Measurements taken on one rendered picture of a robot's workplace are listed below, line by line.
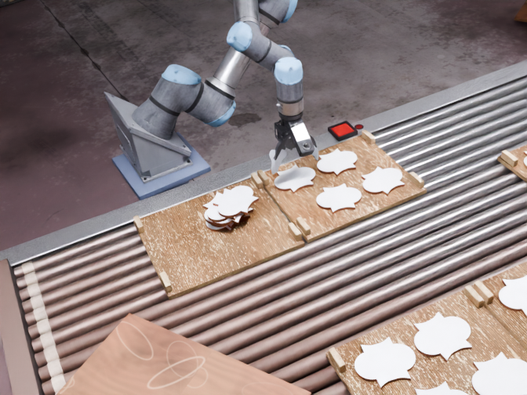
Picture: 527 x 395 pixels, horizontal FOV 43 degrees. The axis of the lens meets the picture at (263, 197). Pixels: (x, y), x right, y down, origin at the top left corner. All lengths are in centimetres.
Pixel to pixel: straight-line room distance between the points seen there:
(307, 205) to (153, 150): 57
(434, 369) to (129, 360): 70
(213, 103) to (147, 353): 99
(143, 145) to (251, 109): 203
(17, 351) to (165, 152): 84
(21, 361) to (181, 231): 57
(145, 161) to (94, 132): 204
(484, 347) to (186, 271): 80
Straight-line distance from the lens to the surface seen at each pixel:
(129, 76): 483
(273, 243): 192
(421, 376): 163
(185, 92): 224
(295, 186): 208
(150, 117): 226
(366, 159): 219
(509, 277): 185
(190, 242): 197
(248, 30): 192
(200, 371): 154
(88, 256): 205
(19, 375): 179
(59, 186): 396
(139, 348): 161
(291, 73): 187
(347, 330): 173
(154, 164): 231
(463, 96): 255
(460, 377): 164
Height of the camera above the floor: 227
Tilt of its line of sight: 40 degrees down
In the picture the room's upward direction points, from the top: 8 degrees counter-clockwise
